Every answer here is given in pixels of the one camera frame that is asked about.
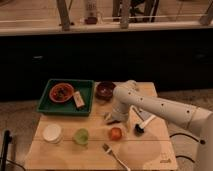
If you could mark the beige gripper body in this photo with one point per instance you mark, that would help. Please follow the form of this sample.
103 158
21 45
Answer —
117 116

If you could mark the red apple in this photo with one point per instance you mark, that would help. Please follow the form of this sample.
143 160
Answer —
115 134

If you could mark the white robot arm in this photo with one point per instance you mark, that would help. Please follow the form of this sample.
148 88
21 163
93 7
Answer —
197 120

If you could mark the green plastic cup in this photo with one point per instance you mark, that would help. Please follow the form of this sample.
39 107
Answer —
81 136

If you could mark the white paper cup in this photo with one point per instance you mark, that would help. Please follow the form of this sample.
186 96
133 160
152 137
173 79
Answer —
52 133

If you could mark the blue sponge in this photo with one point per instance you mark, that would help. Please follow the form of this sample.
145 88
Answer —
107 116

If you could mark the grey cloth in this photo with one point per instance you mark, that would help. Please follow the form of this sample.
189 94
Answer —
144 115

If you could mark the dark brown bowl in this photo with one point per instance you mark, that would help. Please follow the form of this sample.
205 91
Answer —
104 90

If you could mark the silver fork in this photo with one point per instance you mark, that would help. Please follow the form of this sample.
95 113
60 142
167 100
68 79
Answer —
109 151

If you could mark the small wooden block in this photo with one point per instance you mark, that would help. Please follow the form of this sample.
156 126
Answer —
78 99

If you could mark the green plastic tray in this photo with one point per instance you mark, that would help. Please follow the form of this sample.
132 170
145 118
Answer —
86 89

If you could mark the orange bowl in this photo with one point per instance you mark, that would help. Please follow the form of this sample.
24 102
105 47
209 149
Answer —
61 92

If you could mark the black stand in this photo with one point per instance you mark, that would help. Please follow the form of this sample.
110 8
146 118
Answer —
7 139

